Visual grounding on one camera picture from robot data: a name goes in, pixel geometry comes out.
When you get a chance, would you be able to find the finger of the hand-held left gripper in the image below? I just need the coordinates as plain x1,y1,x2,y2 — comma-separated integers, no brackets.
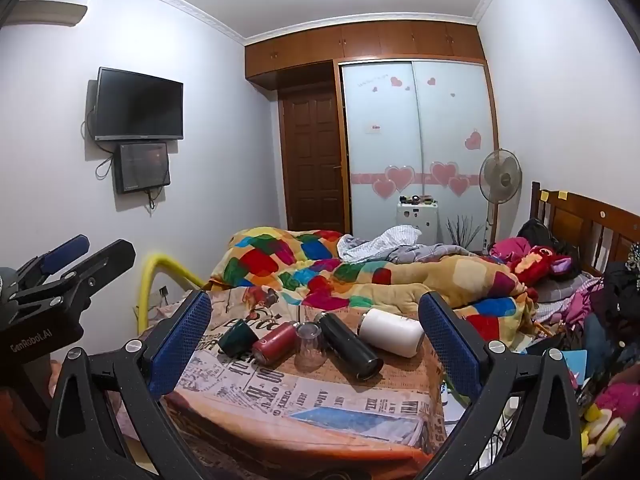
20,239,137,313
7,234,92,287

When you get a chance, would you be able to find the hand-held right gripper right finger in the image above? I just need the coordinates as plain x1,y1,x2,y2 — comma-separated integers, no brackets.
417,291,596,480

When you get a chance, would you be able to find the pile of dark clothes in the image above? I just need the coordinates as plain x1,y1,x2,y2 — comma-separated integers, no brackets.
597,242,640,341

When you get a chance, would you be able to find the clear glass cup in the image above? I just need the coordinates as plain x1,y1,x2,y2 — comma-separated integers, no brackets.
294,322,329,373

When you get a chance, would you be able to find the brown wooden door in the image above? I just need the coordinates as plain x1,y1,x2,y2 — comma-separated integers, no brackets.
278,81,349,235

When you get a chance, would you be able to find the tan giraffe plush toy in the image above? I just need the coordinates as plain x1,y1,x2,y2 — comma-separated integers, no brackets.
350,251,526,307

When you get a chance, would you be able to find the grey cloth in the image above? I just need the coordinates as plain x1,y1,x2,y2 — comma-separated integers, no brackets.
389,242,482,267

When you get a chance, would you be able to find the wooden bed headboard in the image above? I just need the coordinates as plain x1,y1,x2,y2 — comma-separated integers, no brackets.
530,181,640,282

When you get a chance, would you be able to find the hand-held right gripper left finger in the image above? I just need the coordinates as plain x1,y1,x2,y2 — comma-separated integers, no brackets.
44,290,213,480

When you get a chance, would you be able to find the yellow and pink plush toy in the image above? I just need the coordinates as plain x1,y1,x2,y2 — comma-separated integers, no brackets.
579,381,640,457

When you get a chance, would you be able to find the red plush toy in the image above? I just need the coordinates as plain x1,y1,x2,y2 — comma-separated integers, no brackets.
509,244,567,287

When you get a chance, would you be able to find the wall-mounted black television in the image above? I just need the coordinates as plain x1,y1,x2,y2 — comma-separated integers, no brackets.
93,66,185,142

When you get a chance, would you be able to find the white cup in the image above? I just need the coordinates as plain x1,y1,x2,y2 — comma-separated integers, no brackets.
358,308,426,359

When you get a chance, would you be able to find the dry grass plant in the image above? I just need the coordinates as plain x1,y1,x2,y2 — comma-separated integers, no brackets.
444,214,484,249

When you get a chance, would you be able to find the newspaper print cloth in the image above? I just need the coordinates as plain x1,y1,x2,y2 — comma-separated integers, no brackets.
117,286,447,467

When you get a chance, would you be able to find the black bag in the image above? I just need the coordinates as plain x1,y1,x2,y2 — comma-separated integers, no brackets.
517,218,562,252

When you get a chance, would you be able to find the white striped cloth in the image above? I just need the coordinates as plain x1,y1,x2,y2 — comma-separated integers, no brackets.
337,224,424,264

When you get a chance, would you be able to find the red metal cup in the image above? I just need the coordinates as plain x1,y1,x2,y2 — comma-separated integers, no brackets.
251,321,300,366

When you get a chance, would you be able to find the standing electric fan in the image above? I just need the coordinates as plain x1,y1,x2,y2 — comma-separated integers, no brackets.
478,148,524,252

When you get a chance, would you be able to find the dark green cup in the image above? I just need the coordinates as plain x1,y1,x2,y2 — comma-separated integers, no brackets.
217,318,260,359

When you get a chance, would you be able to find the pink cloth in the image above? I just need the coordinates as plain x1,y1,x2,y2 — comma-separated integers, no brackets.
487,236,534,262

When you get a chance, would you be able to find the wooden overhead cabinet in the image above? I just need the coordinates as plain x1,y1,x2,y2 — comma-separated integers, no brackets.
244,19,487,92

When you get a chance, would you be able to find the small white cabinet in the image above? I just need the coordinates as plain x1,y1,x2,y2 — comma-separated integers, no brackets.
395,201,441,246

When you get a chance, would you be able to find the colourful patchwork blanket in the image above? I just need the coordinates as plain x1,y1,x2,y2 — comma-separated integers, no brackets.
209,227,540,337

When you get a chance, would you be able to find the blue book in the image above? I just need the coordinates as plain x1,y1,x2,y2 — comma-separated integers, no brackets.
555,347,590,382

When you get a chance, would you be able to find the wardrobe with heart stickers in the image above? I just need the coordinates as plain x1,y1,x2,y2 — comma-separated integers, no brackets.
337,59,501,252

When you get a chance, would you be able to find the yellow padded rail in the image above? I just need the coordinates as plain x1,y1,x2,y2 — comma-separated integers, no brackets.
135,253,207,334

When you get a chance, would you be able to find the black thermos bottle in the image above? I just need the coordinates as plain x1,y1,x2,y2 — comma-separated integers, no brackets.
313,311,385,381

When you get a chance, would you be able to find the small wall-mounted monitor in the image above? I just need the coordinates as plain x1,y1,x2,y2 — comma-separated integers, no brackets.
113,141,172,195

